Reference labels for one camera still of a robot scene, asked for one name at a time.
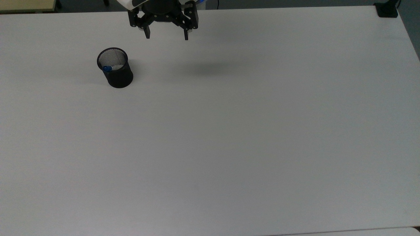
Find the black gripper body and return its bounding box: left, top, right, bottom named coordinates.
left=128, top=0, right=199, bottom=31

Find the black mesh pen cup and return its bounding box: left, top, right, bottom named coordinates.
left=97, top=48, right=134, bottom=89

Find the yellowish wooden table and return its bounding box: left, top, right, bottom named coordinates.
left=0, top=0, right=57, bottom=13

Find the black table corner clamp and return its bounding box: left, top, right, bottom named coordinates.
left=374, top=1, right=399, bottom=18

